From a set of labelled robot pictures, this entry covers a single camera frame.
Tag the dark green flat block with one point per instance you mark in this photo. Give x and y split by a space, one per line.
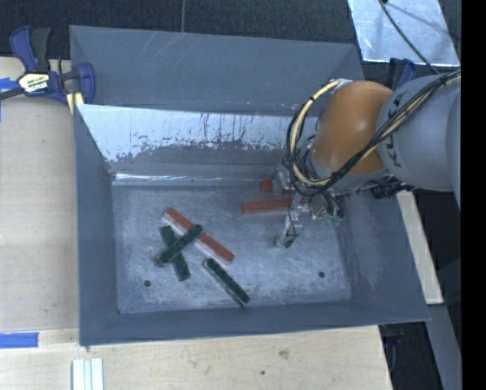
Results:
181 268
182 243
226 282

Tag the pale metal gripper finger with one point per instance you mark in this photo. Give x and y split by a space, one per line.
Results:
285 233
282 181

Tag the red-brown flat block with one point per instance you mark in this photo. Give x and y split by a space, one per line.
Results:
266 185
263 206
210 242

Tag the grey metal bin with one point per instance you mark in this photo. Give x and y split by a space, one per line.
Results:
210 75

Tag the black cylinder on white bracket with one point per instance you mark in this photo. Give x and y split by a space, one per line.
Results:
386 189

